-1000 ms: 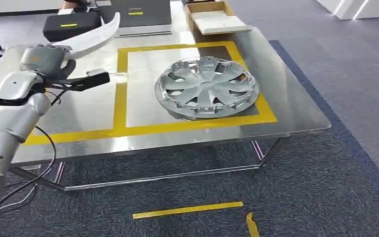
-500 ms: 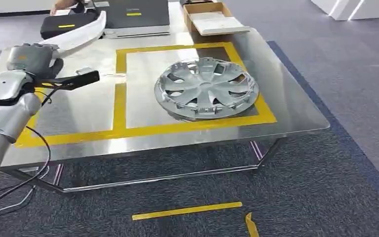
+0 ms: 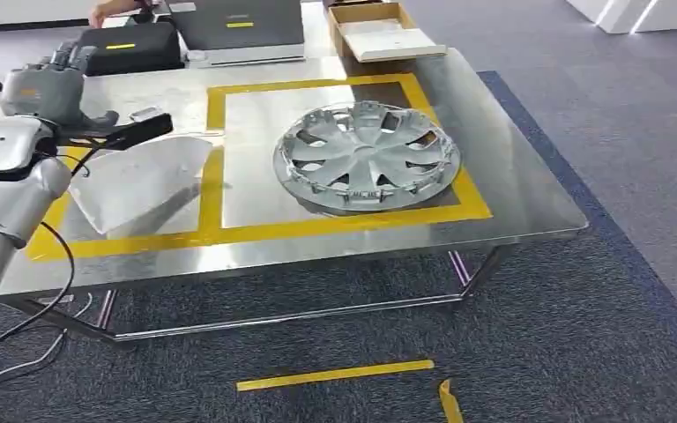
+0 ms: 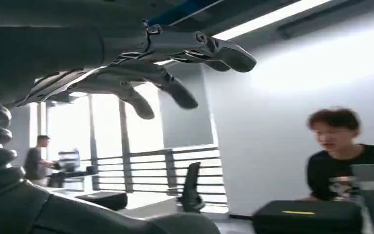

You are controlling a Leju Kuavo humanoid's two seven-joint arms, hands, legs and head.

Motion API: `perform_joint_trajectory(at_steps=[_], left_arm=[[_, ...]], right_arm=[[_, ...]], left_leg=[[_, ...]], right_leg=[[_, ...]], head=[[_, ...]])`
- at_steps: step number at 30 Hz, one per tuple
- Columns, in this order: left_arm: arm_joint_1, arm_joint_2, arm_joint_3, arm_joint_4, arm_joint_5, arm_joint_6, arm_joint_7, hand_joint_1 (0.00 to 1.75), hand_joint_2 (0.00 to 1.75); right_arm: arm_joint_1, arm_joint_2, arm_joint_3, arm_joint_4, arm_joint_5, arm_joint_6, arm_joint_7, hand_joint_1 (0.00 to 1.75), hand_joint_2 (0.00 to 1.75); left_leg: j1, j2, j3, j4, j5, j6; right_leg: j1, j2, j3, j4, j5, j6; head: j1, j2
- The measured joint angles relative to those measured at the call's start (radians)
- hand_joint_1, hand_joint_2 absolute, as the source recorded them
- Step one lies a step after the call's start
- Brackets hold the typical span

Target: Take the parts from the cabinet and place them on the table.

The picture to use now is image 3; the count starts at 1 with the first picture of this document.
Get person's hand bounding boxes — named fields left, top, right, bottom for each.
left=88, top=0, right=159, bottom=29

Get white foam tray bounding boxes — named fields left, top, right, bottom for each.
left=344, top=26, right=448, bottom=63

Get white furniture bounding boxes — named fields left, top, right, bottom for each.
left=566, top=0, right=677, bottom=34

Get steel bench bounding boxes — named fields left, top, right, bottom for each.
left=0, top=48, right=590, bottom=345

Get left wrist camera on black bracket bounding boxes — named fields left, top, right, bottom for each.
left=52, top=107, right=175, bottom=150

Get yellow tape on bench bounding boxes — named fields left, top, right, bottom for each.
left=26, top=72, right=495, bottom=262

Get silver wheel hubcap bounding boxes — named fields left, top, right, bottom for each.
left=272, top=100, right=462, bottom=214

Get white curved plastic part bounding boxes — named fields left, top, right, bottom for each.
left=68, top=135, right=214, bottom=236

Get cardboard box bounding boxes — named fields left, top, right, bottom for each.
left=325, top=1, right=419, bottom=60

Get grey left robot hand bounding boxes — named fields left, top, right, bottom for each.
left=0, top=41, right=121, bottom=133

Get straight yellow floor tape strip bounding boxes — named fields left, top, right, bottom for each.
left=235, top=359, right=435, bottom=393

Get small black case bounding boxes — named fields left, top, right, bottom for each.
left=77, top=22, right=183, bottom=77

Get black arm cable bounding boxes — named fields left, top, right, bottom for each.
left=0, top=221, right=77, bottom=372

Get white floor cable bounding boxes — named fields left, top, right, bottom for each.
left=0, top=292, right=94, bottom=390

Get curled yellow floor tape strip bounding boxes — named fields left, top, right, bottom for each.
left=438, top=379, right=465, bottom=423

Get large dark grey case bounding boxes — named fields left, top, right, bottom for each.
left=168, top=0, right=307, bottom=68

